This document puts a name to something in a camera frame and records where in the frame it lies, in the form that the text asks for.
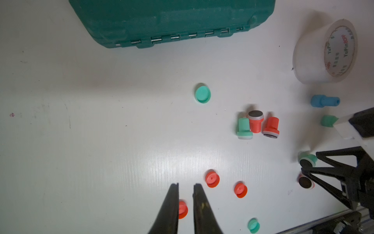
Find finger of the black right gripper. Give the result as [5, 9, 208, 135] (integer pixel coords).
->
[315, 146, 367, 173]
[302, 166, 359, 211]

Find green cap front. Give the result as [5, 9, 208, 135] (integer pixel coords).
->
[247, 218, 260, 234]

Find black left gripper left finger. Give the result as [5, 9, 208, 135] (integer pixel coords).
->
[149, 183, 179, 234]

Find green cap near case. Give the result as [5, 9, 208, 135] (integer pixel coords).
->
[194, 84, 211, 104]

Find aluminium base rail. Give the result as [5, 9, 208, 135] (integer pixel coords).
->
[282, 206, 374, 234]

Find red stamp standing upright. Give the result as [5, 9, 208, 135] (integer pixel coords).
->
[247, 110, 264, 134]

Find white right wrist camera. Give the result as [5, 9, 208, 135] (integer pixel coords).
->
[333, 107, 374, 139]

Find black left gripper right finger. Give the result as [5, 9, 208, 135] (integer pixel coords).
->
[193, 183, 223, 234]

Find red cap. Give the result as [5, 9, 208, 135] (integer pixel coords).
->
[178, 199, 189, 219]
[234, 182, 248, 199]
[205, 170, 220, 188]

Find green plastic tool case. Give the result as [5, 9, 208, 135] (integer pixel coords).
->
[70, 0, 275, 48]

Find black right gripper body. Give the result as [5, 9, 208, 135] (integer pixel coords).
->
[341, 147, 374, 219]

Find green cap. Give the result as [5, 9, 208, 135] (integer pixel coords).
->
[194, 84, 211, 104]
[247, 218, 260, 234]

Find clear packing tape roll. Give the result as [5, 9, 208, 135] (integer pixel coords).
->
[292, 19, 358, 84]

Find green stamp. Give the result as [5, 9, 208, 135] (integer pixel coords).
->
[320, 115, 339, 128]
[298, 151, 318, 167]
[237, 118, 253, 139]

